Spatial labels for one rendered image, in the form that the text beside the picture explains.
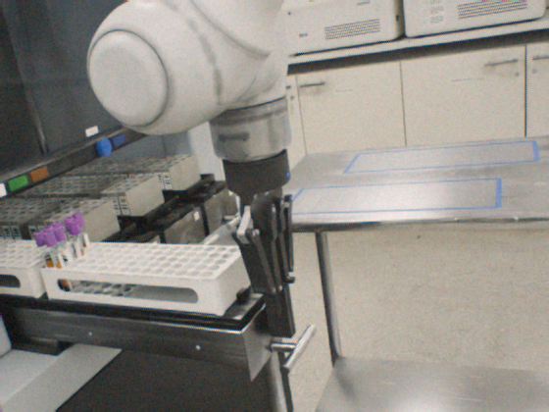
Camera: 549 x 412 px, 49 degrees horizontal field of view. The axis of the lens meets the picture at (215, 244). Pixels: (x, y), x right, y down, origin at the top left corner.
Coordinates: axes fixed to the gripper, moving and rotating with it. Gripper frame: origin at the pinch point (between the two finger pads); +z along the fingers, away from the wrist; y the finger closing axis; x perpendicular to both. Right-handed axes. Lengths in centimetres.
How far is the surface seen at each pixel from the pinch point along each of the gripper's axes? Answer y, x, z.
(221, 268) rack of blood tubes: 1.9, -6.1, -6.5
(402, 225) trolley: -26.7, 9.3, -1.0
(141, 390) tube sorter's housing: -7.2, -33.1, 23.0
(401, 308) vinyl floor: -144, -22, 80
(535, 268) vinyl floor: -185, 21, 80
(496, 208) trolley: -31.2, 22.0, -2.0
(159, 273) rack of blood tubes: 3.2, -14.8, -6.0
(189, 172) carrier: -47, -41, -5
